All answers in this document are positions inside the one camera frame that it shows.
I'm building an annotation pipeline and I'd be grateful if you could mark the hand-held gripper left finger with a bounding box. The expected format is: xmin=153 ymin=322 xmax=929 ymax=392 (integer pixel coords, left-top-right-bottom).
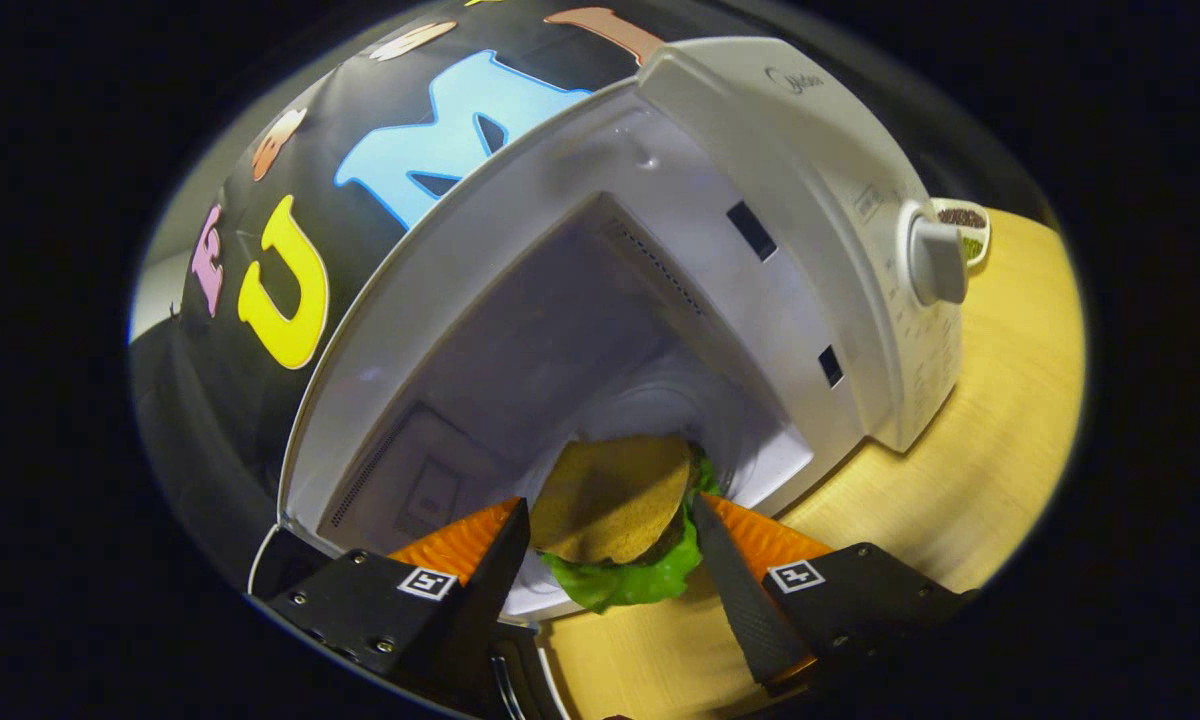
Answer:
xmin=250 ymin=497 xmax=531 ymax=716

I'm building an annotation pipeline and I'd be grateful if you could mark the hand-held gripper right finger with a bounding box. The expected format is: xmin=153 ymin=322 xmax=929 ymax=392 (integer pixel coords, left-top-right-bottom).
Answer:
xmin=692 ymin=492 xmax=971 ymax=691

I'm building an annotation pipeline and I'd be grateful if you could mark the brown bread lettuce sandwich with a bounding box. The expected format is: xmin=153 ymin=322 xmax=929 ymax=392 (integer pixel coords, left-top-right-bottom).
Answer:
xmin=528 ymin=433 xmax=723 ymax=615

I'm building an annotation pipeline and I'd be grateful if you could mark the white microwave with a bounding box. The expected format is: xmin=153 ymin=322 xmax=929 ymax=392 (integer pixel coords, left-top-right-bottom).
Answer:
xmin=248 ymin=37 xmax=969 ymax=720

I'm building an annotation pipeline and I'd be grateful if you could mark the white divided dish of beans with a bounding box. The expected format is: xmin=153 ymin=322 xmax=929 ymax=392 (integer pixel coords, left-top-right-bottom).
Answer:
xmin=932 ymin=197 xmax=991 ymax=269

